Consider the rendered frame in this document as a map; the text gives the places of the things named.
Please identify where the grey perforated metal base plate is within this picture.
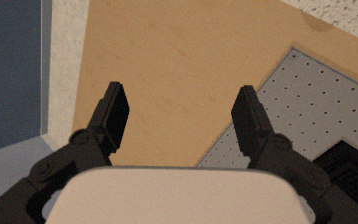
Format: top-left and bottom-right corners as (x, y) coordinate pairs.
(195, 46), (358, 169)

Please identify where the black well plate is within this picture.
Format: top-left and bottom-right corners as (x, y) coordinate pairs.
(324, 156), (358, 204)

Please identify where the black flat rectangular plate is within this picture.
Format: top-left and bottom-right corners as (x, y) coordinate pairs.
(312, 140), (358, 170)

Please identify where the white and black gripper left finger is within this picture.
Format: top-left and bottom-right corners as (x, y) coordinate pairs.
(0, 81), (130, 224)

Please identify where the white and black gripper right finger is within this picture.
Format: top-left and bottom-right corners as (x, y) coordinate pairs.
(231, 85), (358, 224)

